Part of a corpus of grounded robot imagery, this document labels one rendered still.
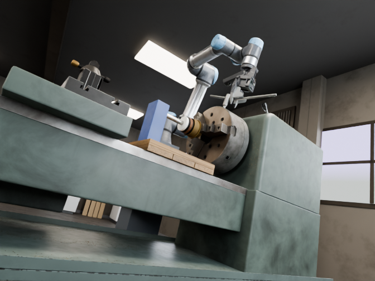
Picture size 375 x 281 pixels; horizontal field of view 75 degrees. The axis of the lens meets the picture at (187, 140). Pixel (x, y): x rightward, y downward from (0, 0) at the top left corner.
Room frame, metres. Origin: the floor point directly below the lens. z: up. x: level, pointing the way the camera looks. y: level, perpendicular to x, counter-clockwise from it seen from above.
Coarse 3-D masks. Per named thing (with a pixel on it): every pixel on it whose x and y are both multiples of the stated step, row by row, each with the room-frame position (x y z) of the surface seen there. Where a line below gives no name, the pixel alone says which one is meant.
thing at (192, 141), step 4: (188, 140) 1.09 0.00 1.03; (192, 140) 1.08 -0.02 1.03; (196, 140) 1.09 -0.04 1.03; (200, 140) 1.10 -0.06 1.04; (188, 144) 1.12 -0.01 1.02; (192, 144) 1.10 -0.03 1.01; (196, 144) 1.10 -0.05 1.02; (200, 144) 1.11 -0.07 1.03; (204, 144) 1.12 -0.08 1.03; (192, 148) 1.10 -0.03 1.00; (196, 148) 1.11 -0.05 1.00; (200, 148) 1.12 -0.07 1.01; (188, 152) 1.15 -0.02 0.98; (192, 152) 1.12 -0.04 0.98; (196, 152) 1.13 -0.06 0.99; (196, 156) 1.14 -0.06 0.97
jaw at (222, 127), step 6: (204, 126) 1.02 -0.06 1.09; (210, 126) 1.01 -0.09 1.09; (216, 126) 1.01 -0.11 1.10; (222, 126) 0.99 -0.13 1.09; (204, 132) 1.04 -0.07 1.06; (210, 132) 1.02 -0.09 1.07; (216, 132) 1.01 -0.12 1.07; (222, 132) 1.00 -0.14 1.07; (228, 132) 1.00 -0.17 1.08; (234, 132) 1.01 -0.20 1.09
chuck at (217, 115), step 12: (216, 108) 1.10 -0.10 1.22; (216, 120) 1.08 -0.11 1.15; (228, 120) 1.01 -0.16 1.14; (240, 120) 1.05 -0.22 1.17; (240, 132) 1.02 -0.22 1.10; (216, 144) 1.05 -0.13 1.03; (228, 144) 1.00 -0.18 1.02; (240, 144) 1.04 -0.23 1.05; (204, 156) 1.11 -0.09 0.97; (216, 156) 1.04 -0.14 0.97; (216, 168) 1.11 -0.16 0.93
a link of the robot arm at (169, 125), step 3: (171, 114) 1.53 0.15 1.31; (174, 114) 1.55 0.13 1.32; (168, 120) 1.53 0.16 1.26; (171, 120) 1.54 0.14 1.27; (165, 123) 1.52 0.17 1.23; (168, 123) 1.53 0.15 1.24; (171, 123) 1.54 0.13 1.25; (174, 123) 1.55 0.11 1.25; (165, 126) 1.52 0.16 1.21; (168, 126) 1.53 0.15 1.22; (171, 126) 1.55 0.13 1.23; (174, 126) 1.55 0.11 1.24; (171, 129) 1.56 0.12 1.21; (174, 129) 1.57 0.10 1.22; (174, 132) 1.59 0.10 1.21
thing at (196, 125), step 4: (192, 120) 1.02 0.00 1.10; (196, 120) 1.04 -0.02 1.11; (188, 124) 1.01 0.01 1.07; (192, 124) 1.01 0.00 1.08; (196, 124) 1.02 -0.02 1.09; (200, 124) 1.03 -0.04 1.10; (188, 128) 1.01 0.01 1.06; (192, 128) 1.02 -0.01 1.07; (196, 128) 1.03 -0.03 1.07; (200, 128) 1.03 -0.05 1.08; (184, 132) 1.04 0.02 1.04; (188, 132) 1.04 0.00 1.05; (192, 132) 1.03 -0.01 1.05; (196, 132) 1.04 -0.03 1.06; (188, 136) 1.07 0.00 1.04; (192, 136) 1.06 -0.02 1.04; (196, 136) 1.07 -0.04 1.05
